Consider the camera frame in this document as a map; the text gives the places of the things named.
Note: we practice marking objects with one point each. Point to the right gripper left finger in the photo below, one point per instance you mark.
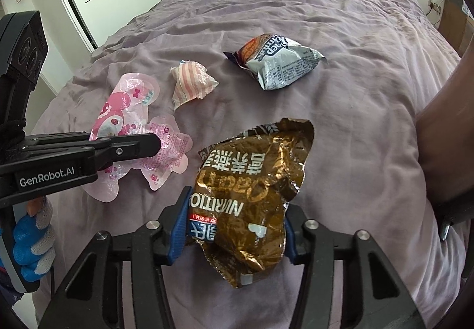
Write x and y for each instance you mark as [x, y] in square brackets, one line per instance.
[156, 244]

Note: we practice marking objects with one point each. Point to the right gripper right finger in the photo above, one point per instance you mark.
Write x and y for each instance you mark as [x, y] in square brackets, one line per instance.
[310, 244]

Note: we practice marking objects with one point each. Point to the brown gold snack bag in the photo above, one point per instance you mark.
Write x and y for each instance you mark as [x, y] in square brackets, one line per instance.
[241, 194]

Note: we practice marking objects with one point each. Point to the pink character snack packet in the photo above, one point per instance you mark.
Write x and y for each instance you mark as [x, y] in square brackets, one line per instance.
[125, 114]

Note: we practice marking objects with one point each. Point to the pink striped small wrapper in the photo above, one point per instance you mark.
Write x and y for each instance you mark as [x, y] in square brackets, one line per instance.
[192, 82]

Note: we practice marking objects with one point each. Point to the silver blue snack bag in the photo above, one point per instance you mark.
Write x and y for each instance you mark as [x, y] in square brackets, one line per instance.
[275, 61]

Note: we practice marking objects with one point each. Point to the blue gloved left hand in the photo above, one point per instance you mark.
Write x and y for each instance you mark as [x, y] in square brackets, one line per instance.
[34, 240]

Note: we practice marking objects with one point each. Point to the wooden drawer cabinet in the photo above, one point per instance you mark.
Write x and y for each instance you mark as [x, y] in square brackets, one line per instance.
[456, 27]

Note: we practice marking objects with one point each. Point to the wall power socket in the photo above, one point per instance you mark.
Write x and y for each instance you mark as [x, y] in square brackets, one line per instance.
[436, 7]

